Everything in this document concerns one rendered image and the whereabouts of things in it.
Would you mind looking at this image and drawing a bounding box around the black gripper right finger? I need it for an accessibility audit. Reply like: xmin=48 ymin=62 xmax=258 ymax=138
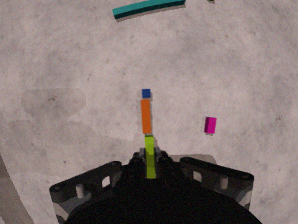
xmin=154 ymin=147 xmax=254 ymax=210

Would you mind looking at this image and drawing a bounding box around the small magenta block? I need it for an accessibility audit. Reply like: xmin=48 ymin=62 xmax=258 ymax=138
xmin=204 ymin=117 xmax=216 ymax=134

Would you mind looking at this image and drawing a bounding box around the turquoise rod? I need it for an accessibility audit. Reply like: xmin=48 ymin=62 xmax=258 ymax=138
xmin=112 ymin=0 xmax=186 ymax=19

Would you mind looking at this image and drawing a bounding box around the orange rod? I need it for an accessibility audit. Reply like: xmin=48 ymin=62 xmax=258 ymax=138
xmin=141 ymin=99 xmax=151 ymax=133

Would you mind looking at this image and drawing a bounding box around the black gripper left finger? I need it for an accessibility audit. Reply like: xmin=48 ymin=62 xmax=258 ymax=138
xmin=49 ymin=148 xmax=147 ymax=224

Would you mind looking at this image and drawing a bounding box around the small blue block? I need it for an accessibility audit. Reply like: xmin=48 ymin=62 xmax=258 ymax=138
xmin=142 ymin=89 xmax=151 ymax=98

